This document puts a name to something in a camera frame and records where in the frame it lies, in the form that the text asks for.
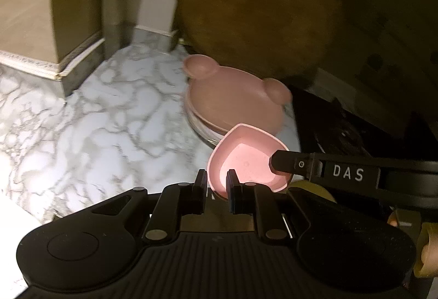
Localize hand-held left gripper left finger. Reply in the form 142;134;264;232
92;169;209;245

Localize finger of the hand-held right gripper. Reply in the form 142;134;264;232
269;149;438;211

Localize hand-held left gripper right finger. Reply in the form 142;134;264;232
226;169;310;245

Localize pink heart-shaped bowl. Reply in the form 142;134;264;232
208;124;292;201

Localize pink bear-shaped plate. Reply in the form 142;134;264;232
183;54;294;136

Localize person's right hand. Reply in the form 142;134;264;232
388;210;438;278

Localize yellow round object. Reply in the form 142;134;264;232
290;181;336;204

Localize black gas stove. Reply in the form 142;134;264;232
291;87;438;183

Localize round wooden cutting board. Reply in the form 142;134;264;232
178;0;343;80

